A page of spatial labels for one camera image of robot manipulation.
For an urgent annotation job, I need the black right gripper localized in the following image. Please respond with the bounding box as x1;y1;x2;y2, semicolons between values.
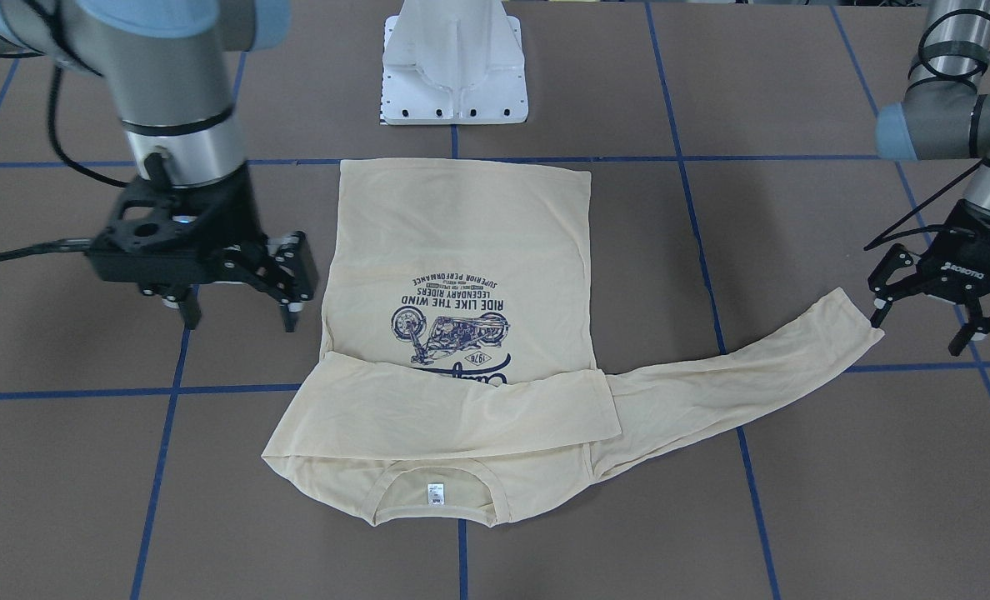
87;167;317;332

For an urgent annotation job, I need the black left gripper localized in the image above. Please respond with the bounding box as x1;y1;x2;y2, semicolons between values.
868;200;990;357

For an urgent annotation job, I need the cream long-sleeve printed shirt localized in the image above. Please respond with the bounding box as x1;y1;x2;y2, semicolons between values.
262;158;883;527

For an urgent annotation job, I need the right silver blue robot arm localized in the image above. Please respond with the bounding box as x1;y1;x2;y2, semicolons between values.
0;1;318;332

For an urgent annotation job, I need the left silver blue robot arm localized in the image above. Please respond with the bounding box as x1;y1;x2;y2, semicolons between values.
867;1;990;356

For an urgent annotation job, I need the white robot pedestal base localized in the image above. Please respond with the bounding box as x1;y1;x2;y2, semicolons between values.
380;1;529;126

